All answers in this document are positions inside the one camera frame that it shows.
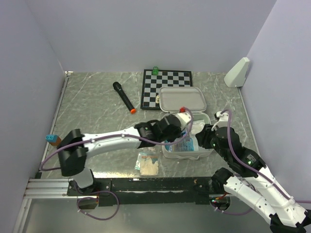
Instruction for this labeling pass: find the white chess piece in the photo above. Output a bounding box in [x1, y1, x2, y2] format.
[155, 95, 160, 104]

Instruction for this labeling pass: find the white wall mounted device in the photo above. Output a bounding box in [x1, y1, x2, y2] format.
[224, 57, 250, 88]

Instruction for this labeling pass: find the green toy on chessboard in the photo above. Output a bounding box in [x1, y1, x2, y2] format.
[152, 67, 159, 75]

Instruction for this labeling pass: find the white gauze packet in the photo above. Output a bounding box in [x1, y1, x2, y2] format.
[191, 120, 206, 135]

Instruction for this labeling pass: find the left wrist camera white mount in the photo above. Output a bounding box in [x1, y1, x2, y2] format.
[175, 107, 193, 127]

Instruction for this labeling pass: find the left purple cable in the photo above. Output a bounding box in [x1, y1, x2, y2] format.
[39, 108, 194, 221]

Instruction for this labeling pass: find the black white chessboard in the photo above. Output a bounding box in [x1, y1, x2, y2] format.
[140, 69, 193, 110]

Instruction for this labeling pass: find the aluminium frame rail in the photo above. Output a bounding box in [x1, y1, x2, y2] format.
[13, 71, 73, 233]

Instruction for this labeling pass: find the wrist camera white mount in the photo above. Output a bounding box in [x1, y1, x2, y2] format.
[211, 111, 229, 131]
[175, 107, 193, 127]

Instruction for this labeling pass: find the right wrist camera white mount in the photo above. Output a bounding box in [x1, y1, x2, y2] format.
[211, 111, 229, 131]

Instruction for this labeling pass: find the grey medicine kit case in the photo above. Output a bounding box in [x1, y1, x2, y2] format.
[157, 87, 213, 160]

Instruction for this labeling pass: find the black microphone orange end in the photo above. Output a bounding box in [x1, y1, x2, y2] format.
[113, 82, 136, 114]

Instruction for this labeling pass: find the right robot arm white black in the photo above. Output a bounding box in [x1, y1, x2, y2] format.
[196, 124, 311, 233]

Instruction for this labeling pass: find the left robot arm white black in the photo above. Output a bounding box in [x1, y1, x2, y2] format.
[57, 112, 191, 195]

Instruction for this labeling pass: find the blue printed plastic bag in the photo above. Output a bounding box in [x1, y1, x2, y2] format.
[165, 134, 199, 152]

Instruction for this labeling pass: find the blue brown toy block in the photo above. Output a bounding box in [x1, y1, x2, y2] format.
[45, 134, 61, 147]

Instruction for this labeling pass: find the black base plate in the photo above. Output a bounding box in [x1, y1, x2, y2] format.
[67, 177, 225, 207]

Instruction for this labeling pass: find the bag of latex gloves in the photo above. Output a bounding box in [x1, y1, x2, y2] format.
[135, 151, 159, 176]

